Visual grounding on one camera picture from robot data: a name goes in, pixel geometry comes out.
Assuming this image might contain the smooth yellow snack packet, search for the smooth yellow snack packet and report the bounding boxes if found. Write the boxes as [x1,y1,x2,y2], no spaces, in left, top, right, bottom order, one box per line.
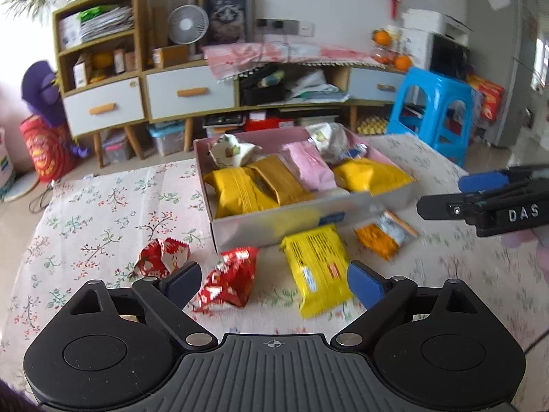
[332,158,412,196]

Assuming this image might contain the wall socket panel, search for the wall socket panel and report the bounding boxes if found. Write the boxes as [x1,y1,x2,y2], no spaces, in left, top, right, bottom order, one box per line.
[256,18,315,37]

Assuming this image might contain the pink snack packet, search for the pink snack packet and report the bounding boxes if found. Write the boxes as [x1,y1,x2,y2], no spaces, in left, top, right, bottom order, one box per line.
[283,141,337,192]

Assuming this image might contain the red patterned snack packet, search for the red patterned snack packet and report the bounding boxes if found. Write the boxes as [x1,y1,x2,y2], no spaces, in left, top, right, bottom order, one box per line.
[193,247,260,313]

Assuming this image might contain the low wooden cabinet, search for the low wooden cabinet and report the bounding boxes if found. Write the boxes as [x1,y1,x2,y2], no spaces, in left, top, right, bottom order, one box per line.
[141,58,408,155]

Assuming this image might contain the pink cardboard box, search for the pink cardboard box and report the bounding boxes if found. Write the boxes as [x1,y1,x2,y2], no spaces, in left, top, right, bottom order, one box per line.
[193,125,419,255]

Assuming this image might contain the blue lidded storage box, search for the blue lidded storage box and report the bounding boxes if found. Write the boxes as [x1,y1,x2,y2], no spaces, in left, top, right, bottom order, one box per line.
[148,121,186,157]

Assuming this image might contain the white microwave oven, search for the white microwave oven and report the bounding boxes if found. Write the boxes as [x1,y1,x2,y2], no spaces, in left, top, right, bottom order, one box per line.
[401,28,472,82]

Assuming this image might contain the pile of white bags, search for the pile of white bags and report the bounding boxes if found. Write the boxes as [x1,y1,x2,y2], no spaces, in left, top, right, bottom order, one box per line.
[289,71,350,104]

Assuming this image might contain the small clear storage box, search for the small clear storage box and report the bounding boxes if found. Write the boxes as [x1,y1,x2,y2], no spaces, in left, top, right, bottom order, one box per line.
[101,131,133,164]

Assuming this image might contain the red cardboard box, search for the red cardboard box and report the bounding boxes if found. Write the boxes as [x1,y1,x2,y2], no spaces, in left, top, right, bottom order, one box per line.
[244,116,301,134]

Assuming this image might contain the mustard snack packet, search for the mustard snack packet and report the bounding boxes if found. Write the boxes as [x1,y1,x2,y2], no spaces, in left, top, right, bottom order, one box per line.
[249,154,316,207]

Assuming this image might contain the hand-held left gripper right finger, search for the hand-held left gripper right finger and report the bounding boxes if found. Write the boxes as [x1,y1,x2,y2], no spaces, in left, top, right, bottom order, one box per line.
[330,261,486,349]

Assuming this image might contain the white carton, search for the white carton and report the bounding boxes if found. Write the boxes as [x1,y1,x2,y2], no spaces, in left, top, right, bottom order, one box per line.
[58,15,82,50]

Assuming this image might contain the wooden shelf cabinet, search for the wooden shelf cabinet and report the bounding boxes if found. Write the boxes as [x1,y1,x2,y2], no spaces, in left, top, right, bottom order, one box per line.
[52,0,149,168]

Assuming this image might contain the orange snack carton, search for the orange snack carton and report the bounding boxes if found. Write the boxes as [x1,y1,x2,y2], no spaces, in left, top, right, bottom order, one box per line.
[465,74,506,123]

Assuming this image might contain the brown cardboard box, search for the brown cardboard box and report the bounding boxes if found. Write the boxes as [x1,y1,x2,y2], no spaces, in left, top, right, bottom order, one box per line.
[152,45,189,68]

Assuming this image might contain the large yellow snack packet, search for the large yellow snack packet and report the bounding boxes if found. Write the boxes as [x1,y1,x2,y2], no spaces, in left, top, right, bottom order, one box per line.
[280,224,354,319]

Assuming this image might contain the blue plastic stool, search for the blue plastic stool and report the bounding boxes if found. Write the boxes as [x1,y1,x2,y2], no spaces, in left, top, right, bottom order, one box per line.
[386,66,483,168]

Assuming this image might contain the yellow egg tray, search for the yellow egg tray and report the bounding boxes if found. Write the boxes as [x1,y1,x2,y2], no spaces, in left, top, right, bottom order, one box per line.
[357,118,389,136]

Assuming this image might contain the stack of papers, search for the stack of papers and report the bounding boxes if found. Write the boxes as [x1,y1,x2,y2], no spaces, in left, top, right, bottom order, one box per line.
[79,5,135,43]

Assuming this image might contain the white shopping bag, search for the white shopping bag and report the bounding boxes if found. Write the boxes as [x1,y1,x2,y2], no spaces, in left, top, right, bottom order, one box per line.
[0,126,18,181]

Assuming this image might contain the framed cat picture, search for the framed cat picture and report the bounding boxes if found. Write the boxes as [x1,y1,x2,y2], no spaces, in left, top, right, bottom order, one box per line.
[195,0,255,54]

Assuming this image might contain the wide white drawer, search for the wide white drawer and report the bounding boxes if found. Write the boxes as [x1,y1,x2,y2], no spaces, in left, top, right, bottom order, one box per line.
[146,66,236,121]

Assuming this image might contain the white patterned snack packet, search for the white patterned snack packet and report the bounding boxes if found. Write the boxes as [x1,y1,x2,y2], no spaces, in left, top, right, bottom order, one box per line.
[209,134,262,169]

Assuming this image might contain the orange snack packet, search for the orange snack packet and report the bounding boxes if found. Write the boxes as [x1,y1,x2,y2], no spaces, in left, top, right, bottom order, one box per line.
[355,210,419,262]

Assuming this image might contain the white green snack packet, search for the white green snack packet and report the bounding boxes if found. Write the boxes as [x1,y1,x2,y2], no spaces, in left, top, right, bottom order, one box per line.
[305,122,368,164]

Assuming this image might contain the small white drawer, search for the small white drawer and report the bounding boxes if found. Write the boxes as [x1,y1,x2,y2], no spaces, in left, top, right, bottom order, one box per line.
[348,69,406,104]

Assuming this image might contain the glass jar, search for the glass jar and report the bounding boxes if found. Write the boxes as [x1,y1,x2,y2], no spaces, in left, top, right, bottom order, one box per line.
[372,45,395,65]

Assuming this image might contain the grey refrigerator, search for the grey refrigerator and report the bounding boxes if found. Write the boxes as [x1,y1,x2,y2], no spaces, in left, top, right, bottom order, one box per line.
[465,0,545,149]

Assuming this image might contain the black bag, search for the black bag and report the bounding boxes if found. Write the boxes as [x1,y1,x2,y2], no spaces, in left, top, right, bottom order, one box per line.
[239,69,290,106]

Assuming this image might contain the round white board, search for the round white board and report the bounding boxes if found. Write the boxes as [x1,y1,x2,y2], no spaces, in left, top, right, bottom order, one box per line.
[0,172,39,202]

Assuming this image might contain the black flat device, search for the black flat device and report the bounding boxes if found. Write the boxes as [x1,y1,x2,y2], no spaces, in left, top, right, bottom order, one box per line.
[202,114,247,138]

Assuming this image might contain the pink checked cloth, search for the pink checked cloth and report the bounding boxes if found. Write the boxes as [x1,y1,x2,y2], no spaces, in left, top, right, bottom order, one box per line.
[203,42,387,82]

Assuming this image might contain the yellow ridged snack packet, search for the yellow ridged snack packet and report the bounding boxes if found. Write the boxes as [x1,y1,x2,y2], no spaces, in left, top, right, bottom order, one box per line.
[203,167,279,219]

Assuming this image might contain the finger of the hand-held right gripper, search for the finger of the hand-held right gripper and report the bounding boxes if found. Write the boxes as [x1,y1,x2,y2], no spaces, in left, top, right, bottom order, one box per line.
[417,179,549,221]
[458,163,549,193]

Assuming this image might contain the white drawer with round lock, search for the white drawer with round lock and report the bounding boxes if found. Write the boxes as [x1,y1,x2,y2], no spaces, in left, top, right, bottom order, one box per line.
[63,76,145,138]

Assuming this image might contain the small white box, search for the small white box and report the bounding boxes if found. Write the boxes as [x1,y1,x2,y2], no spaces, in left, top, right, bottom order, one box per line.
[73,57,89,89]

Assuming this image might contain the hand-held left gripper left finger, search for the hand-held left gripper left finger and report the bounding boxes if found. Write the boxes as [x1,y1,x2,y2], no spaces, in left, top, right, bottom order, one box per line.
[64,261,217,350]

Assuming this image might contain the white appliance box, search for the white appliance box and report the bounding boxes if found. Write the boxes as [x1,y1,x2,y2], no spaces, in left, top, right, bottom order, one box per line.
[401,8,472,37]

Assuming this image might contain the red printed sack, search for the red printed sack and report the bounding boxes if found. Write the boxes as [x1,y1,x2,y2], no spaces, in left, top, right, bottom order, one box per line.
[19,114,78,183]

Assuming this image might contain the small white fan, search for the small white fan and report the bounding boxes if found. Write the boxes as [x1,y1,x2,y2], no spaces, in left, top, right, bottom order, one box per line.
[167,5,209,46]

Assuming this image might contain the purple plush toy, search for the purple plush toy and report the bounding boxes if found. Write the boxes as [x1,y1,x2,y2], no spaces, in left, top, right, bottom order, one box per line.
[21,61,91,159]

